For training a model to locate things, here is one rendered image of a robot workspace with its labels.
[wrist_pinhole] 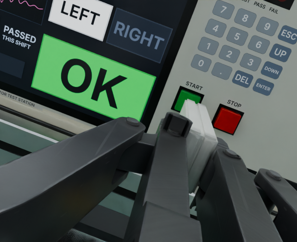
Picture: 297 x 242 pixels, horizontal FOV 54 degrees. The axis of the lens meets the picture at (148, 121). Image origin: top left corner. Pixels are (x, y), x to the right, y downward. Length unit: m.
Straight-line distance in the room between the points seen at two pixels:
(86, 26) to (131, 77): 0.06
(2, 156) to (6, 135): 0.02
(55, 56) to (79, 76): 0.03
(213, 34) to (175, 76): 0.05
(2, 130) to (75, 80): 0.08
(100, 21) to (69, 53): 0.04
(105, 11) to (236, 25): 0.11
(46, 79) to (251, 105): 0.18
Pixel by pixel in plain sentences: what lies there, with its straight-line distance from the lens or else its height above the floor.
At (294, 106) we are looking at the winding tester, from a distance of 0.28.
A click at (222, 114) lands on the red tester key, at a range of 0.26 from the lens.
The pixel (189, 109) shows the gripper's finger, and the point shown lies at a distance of 0.17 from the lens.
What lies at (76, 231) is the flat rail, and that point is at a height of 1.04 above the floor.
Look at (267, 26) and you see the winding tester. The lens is 0.26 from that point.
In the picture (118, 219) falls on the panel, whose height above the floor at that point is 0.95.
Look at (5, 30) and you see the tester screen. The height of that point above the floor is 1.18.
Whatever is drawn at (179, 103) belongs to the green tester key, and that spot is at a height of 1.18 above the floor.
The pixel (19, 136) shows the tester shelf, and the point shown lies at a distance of 0.28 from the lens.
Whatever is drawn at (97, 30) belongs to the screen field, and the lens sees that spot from 0.26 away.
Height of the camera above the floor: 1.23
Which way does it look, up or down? 17 degrees down
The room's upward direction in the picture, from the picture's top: 21 degrees clockwise
